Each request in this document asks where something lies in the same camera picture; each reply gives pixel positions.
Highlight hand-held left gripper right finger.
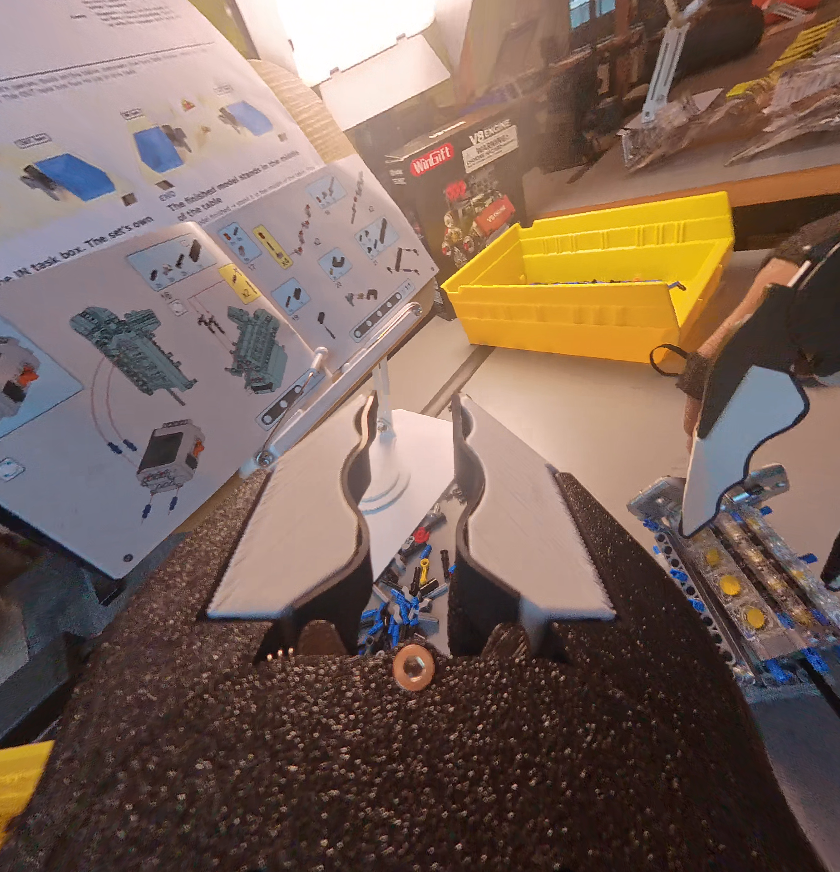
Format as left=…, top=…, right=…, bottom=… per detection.
left=448, top=396, right=617, bottom=649

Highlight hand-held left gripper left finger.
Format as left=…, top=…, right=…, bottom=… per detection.
left=205, top=396, right=377, bottom=622

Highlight grey brick engine model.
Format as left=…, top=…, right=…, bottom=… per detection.
left=628, top=464, right=840, bottom=699

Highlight person's right hand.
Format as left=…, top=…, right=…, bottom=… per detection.
left=683, top=251, right=804, bottom=440

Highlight white booklet stand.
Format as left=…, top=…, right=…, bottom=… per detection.
left=243, top=321, right=456, bottom=549

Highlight pile of colourful brick parts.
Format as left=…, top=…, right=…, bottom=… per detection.
left=358, top=498, right=456, bottom=656

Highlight clear plastic parts bags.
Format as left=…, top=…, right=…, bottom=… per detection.
left=618, top=0, right=840, bottom=173

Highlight yellow plastic bin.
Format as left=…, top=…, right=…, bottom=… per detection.
left=441, top=191, right=737, bottom=366

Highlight instruction booklet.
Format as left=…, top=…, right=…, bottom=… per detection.
left=0, top=0, right=443, bottom=581

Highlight black product box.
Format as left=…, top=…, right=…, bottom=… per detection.
left=384, top=116, right=545, bottom=282

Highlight yellow plastic crate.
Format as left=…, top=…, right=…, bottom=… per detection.
left=0, top=742, right=54, bottom=862

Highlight black cable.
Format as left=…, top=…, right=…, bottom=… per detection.
left=648, top=280, right=696, bottom=377

